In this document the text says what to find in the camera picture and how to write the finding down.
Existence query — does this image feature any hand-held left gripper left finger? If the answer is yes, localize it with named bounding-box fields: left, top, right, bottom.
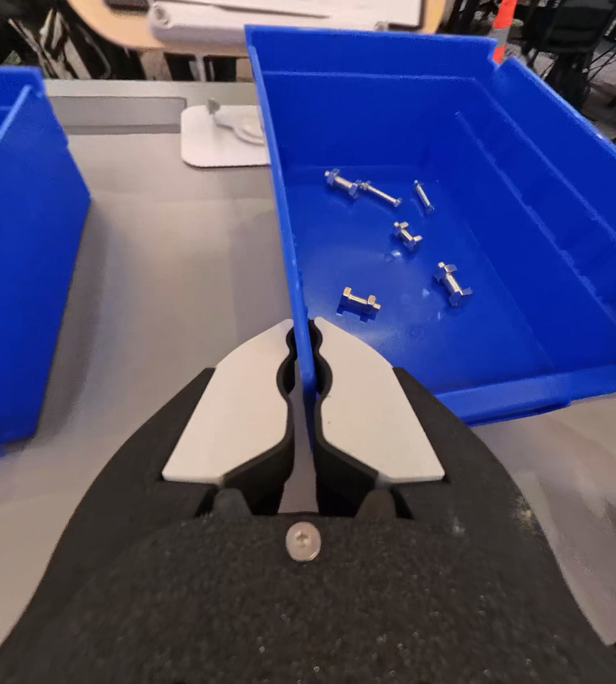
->
left=161, top=319, right=295, bottom=516

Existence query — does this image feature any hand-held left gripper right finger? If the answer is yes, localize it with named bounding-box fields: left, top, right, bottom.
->
left=309, top=317, right=446, bottom=516

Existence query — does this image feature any blue plastic bin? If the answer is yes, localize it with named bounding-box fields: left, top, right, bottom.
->
left=0, top=64, right=92, bottom=466
left=244, top=24, right=616, bottom=452

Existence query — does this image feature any short thick steel bolt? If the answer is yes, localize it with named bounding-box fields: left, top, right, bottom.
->
left=432, top=261, right=474, bottom=309

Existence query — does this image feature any thin short steel bolt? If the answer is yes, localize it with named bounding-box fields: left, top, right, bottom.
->
left=412, top=179, right=437, bottom=216

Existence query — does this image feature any white document stand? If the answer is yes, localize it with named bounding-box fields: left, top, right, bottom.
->
left=148, top=0, right=427, bottom=169

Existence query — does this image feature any orange traffic cone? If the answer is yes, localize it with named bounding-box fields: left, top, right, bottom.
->
left=491, top=0, right=518, bottom=66

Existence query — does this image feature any printed instruction sheet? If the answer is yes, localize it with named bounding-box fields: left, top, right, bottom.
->
left=180, top=0, right=421, bottom=27

